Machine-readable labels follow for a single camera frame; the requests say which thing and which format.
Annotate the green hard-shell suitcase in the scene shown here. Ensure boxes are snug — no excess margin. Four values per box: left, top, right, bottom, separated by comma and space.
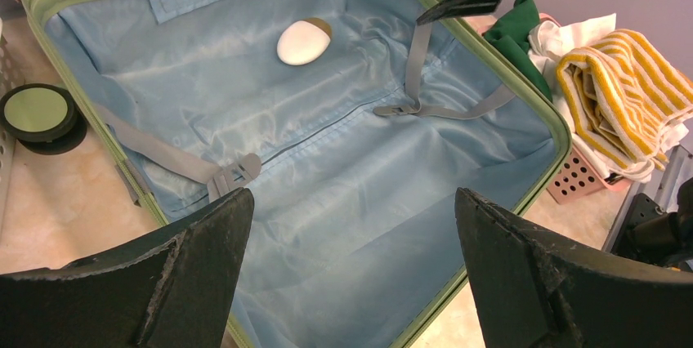
20, 0, 570, 347

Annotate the white plastic basket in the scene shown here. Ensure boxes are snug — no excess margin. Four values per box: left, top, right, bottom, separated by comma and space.
1, 21, 25, 228

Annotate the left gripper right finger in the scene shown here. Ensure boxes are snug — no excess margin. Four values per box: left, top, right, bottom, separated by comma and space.
455, 188, 692, 347

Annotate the aluminium frame rail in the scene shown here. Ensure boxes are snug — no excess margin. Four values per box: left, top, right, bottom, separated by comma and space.
601, 145, 692, 253

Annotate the pink plastic basket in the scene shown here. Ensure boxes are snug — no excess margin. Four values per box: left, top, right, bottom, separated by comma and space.
528, 13, 631, 204

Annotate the white oval item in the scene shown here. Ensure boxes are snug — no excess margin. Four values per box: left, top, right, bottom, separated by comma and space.
276, 17, 333, 66

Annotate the yellow white striped garment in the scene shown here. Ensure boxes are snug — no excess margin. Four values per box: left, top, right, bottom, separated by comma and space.
555, 29, 692, 169

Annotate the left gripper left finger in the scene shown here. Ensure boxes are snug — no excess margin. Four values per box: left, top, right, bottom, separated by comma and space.
1, 189, 254, 347

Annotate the dark green garment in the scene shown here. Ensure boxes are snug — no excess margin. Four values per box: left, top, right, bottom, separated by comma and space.
483, 0, 552, 101

